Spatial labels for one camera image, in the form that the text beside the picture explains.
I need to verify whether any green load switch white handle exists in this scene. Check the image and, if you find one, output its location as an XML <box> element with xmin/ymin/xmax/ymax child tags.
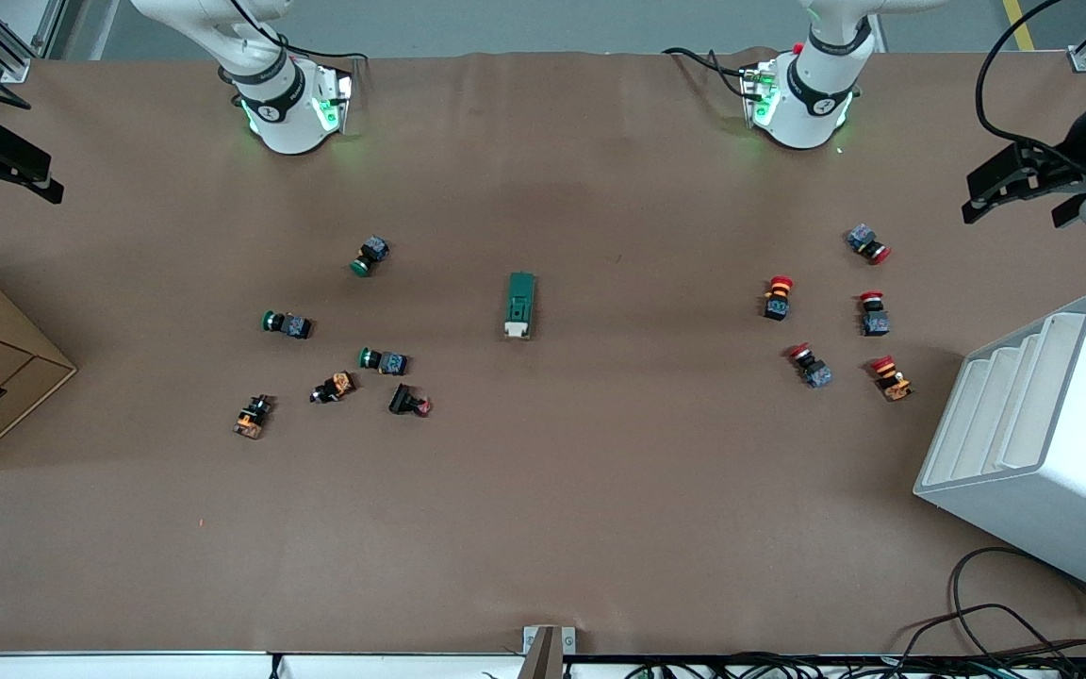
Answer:
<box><xmin>503</xmin><ymin>272</ymin><xmax>537</xmax><ymax>340</ymax></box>

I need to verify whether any red mushroom button grey block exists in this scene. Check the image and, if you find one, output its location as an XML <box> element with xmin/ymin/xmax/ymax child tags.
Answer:
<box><xmin>785</xmin><ymin>342</ymin><xmax>834</xmax><ymax>389</ymax></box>
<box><xmin>859</xmin><ymin>291</ymin><xmax>891</xmax><ymax>338</ymax></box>
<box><xmin>847</xmin><ymin>224</ymin><xmax>893</xmax><ymax>265</ymax></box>

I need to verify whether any red mushroom button orange block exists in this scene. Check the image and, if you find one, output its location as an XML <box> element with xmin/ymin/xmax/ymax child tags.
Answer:
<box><xmin>869</xmin><ymin>355</ymin><xmax>914</xmax><ymax>404</ymax></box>

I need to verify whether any white stepped rack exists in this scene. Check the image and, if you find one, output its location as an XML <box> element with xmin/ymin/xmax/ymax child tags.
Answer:
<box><xmin>913</xmin><ymin>290</ymin><xmax>1086</xmax><ymax>606</ymax></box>

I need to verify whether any red mushroom button black block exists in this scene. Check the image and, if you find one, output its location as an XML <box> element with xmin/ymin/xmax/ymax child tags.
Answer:
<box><xmin>762</xmin><ymin>275</ymin><xmax>796</xmax><ymax>323</ymax></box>

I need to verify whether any green pushbutton grey block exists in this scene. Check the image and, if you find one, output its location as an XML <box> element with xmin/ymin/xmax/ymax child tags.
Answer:
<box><xmin>261</xmin><ymin>309</ymin><xmax>315</xmax><ymax>340</ymax></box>
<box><xmin>350</xmin><ymin>235</ymin><xmax>391</xmax><ymax>278</ymax></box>
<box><xmin>357</xmin><ymin>346</ymin><xmax>409</xmax><ymax>377</ymax></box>

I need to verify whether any black pushbutton orange block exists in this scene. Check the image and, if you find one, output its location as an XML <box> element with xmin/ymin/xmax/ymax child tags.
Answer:
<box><xmin>232</xmin><ymin>393</ymin><xmax>276</xmax><ymax>440</ymax></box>
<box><xmin>310</xmin><ymin>371</ymin><xmax>357</xmax><ymax>406</ymax></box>

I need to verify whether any black square pushbutton red block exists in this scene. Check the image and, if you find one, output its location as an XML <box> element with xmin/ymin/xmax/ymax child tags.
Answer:
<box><xmin>387</xmin><ymin>382</ymin><xmax>434</xmax><ymax>419</ymax></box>

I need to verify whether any brown table mat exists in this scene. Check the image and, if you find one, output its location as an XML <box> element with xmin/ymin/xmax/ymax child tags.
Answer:
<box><xmin>0</xmin><ymin>47</ymin><xmax>1086</xmax><ymax>656</ymax></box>

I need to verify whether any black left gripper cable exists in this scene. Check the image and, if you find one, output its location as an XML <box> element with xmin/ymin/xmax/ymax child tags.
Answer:
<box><xmin>975</xmin><ymin>0</ymin><xmax>1067</xmax><ymax>152</ymax></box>

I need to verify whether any black left base cable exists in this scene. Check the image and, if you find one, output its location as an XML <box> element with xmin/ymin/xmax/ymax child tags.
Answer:
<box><xmin>664</xmin><ymin>45</ymin><xmax>753</xmax><ymax>100</ymax></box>

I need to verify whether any black base cable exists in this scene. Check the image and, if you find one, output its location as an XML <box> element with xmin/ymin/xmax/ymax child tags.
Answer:
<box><xmin>270</xmin><ymin>33</ymin><xmax>372</xmax><ymax>72</ymax></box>
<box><xmin>664</xmin><ymin>45</ymin><xmax>753</xmax><ymax>100</ymax></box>

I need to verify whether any black right base cable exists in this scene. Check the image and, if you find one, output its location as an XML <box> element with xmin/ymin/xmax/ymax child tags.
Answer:
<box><xmin>270</xmin><ymin>33</ymin><xmax>372</xmax><ymax>72</ymax></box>

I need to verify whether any black looped cable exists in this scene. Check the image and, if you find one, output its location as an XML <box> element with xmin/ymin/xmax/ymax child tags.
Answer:
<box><xmin>892</xmin><ymin>547</ymin><xmax>1086</xmax><ymax>675</ymax></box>

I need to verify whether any black cable bundle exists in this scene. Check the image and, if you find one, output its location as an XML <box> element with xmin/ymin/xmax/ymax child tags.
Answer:
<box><xmin>618</xmin><ymin>649</ymin><xmax>1086</xmax><ymax>679</ymax></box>

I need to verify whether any aluminium bracket post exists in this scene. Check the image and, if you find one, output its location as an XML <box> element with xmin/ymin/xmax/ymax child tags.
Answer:
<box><xmin>522</xmin><ymin>625</ymin><xmax>577</xmax><ymax>679</ymax></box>

